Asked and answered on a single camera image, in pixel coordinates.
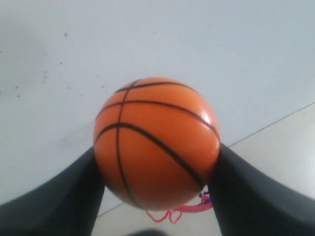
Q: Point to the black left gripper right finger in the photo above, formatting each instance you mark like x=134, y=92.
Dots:
x=247, y=202

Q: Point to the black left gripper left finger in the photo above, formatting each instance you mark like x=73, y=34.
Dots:
x=66, y=205

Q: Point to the small orange toy basketball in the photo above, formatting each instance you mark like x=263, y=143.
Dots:
x=156, y=142

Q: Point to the red mini basketball hoop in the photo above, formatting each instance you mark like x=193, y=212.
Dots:
x=174, y=215

